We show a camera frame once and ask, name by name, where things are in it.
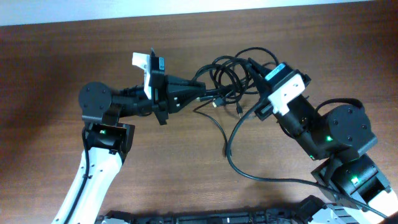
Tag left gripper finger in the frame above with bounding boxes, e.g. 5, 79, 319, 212
166, 85, 206, 114
166, 75, 206, 91

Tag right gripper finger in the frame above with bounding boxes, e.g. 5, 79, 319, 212
246, 67, 271, 96
248, 58, 272, 78

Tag black usb cables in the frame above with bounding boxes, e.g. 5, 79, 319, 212
192, 47, 280, 157

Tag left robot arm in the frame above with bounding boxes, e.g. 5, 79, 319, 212
53, 52, 206, 223

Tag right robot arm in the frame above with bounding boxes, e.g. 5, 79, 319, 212
246, 59, 397, 223

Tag right camera cable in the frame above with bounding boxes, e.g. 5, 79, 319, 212
225, 99, 388, 218

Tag camera cable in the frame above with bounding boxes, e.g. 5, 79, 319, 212
225, 99, 388, 218
63, 47, 156, 224

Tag left camera cable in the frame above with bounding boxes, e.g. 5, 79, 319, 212
63, 47, 156, 224

